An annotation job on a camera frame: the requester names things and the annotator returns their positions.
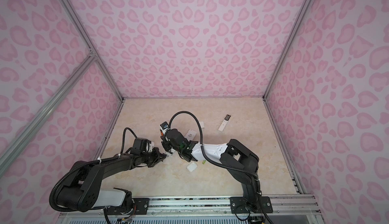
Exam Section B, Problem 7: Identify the aluminium corner frame post right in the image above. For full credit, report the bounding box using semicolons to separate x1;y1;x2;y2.
262;0;314;101

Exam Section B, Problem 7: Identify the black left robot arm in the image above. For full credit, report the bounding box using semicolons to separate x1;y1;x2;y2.
49;148;167;213

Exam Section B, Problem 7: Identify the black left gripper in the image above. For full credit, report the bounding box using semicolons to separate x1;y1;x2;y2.
140;147;167;167

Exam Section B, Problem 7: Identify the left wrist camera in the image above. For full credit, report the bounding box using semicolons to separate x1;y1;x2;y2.
130;138;155;155

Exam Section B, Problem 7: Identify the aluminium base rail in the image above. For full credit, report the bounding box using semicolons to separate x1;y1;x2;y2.
57;194;324;224

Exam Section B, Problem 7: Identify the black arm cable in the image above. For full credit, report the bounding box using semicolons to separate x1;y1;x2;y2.
168;111;260;182
121;127;139;155

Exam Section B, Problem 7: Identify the slim white remote with display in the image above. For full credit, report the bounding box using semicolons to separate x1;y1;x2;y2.
218;114;231;132

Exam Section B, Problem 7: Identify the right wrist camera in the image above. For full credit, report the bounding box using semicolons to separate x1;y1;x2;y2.
160;121;170;136

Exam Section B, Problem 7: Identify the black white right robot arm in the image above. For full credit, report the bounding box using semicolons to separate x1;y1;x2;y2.
161;128;261;212

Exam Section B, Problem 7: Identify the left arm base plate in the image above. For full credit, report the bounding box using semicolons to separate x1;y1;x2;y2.
106;198;150;216

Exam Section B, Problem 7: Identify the white remote with eco sticker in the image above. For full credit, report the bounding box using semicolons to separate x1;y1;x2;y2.
185;130;197;141

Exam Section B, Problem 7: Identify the aluminium corner frame post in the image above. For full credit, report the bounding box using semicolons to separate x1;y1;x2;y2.
262;0;314;101
59;0;125;102

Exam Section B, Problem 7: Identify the white air conditioner remote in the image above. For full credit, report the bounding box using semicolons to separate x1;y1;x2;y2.
165;149;176;157

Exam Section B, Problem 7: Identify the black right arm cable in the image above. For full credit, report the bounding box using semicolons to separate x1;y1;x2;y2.
168;111;260;182

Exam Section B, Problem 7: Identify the aluminium corner frame post left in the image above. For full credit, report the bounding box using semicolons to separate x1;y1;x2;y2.
59;0;125;102

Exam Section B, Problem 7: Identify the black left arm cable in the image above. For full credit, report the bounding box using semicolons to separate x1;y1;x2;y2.
121;127;139;155

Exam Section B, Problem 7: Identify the aluminium diagonal frame bar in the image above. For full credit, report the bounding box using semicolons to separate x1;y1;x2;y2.
1;53;96;176

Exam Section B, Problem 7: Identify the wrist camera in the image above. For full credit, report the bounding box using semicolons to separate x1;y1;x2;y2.
130;138;155;155
160;121;170;136

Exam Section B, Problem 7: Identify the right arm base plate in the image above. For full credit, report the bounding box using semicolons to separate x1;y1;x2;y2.
229;196;273;214

